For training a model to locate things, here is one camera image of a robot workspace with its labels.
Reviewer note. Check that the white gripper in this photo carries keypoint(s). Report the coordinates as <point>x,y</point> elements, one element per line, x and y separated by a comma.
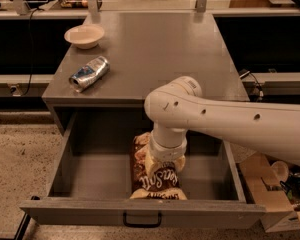
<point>167,151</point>

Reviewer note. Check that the brown chip bag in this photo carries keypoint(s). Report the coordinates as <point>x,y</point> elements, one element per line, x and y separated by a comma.
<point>163,184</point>

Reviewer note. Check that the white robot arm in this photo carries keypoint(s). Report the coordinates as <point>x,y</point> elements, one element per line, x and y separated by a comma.
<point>177,107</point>

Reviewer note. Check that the open grey drawer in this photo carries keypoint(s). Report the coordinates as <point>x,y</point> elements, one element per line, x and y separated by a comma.
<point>91,181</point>

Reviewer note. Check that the cardboard box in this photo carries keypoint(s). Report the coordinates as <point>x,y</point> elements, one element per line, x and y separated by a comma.
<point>263,186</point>

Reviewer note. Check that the grey metal cabinet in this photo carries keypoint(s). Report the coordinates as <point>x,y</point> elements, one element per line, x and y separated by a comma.
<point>147,50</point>

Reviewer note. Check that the crushed silver blue can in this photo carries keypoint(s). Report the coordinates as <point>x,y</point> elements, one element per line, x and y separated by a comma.
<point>87,75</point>

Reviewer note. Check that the items inside cardboard box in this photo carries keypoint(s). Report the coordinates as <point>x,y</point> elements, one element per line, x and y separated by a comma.
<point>289,179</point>

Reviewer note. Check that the white bowl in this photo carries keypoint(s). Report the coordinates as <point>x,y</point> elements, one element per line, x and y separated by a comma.
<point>84,36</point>

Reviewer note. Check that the black drawer handle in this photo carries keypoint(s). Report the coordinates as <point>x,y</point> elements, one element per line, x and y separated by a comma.
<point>142,220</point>

